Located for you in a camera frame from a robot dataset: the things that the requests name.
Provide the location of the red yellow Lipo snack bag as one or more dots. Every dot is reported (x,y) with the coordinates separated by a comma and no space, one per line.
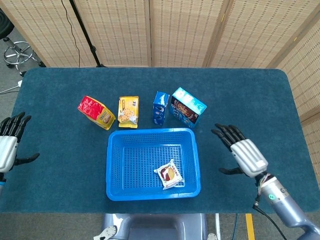
(93,110)

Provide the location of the black stool with chrome base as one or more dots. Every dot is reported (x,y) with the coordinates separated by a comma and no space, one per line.
(6,27)

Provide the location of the bamboo folding screen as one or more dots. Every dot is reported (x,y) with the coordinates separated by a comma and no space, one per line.
(175,32)

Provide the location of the blue plastic perforated basket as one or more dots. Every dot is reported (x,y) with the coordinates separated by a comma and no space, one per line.
(135,165)

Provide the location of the grey-blue robot torso base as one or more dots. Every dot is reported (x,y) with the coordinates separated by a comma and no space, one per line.
(155,227)

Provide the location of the wide blue chocolate cookie box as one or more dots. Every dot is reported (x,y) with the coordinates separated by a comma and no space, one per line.
(186,110)

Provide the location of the yellow cracker packet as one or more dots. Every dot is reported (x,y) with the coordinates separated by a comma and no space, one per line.
(128,110)

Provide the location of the white robot foot bracket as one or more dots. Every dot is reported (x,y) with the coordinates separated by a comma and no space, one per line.
(108,232)
(211,236)

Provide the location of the narrow blue Oreo box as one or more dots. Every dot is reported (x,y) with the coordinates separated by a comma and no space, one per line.
(159,110)

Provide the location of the small white cake packet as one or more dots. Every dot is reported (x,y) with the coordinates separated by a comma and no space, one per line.
(170,175)

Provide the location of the yellow floor tape strip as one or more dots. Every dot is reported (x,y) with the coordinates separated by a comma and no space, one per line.
(250,227)

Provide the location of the teal carpet table mat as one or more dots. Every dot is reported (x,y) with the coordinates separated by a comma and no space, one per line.
(62,175)

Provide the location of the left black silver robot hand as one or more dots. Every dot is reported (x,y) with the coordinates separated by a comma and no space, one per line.
(7,150)

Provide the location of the black tripod stand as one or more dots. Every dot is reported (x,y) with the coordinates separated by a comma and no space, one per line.
(85,32)

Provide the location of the white table leg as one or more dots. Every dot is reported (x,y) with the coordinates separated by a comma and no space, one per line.
(218,225)

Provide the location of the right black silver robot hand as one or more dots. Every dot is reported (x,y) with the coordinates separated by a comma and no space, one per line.
(248,156)

